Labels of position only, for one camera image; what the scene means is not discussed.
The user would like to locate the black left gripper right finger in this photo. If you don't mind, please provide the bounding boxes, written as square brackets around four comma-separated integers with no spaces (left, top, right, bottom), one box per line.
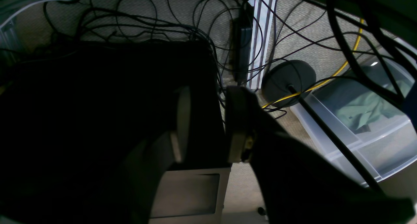
[225,86,415,224]

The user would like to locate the yellow cable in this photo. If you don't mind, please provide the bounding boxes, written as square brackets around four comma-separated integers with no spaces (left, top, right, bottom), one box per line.
[261,18,365,109]

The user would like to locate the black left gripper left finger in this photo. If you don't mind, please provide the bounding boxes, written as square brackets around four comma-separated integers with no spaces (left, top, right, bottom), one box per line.
[124,87,191,224]

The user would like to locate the black stand pole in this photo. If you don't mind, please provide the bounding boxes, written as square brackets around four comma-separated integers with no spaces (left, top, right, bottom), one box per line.
[291,94,383,192]

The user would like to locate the green cloth in bin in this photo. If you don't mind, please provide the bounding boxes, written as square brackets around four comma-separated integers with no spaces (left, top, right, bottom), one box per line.
[332,79,404,134]

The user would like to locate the clear plastic storage bin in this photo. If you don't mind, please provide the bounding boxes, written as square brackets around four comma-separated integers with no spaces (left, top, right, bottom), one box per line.
[290,58,417,187]

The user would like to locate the dark computer tower case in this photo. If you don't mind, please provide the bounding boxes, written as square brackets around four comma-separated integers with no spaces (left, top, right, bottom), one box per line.
[1,41,231,224]

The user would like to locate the round black stand base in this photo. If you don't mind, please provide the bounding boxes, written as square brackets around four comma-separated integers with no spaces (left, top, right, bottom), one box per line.
[261,60,317,109]

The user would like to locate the aluminium table leg profile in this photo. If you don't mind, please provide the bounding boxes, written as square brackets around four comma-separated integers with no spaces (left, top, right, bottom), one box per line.
[245,0,277,90]

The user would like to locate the black power strip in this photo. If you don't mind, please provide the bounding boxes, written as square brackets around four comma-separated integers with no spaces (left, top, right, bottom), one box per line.
[232,6,254,85]

